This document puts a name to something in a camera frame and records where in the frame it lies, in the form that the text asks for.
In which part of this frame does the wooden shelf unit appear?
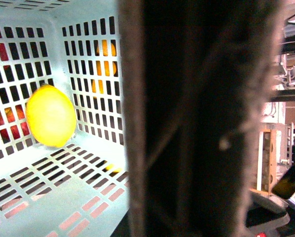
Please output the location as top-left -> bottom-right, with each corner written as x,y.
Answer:
250,129 -> 282,195

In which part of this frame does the orange fruit outside basket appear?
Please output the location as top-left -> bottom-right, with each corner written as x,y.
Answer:
91,39 -> 117,94

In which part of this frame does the yellow lemon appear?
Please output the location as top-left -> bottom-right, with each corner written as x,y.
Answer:
26,84 -> 76,148

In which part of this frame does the light blue plastic basket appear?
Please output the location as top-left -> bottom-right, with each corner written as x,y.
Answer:
0,0 -> 128,237

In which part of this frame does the red apple outside basket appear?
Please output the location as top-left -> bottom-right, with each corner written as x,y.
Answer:
0,105 -> 30,141

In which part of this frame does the brown basket handle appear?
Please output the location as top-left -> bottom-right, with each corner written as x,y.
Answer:
117,0 -> 285,237

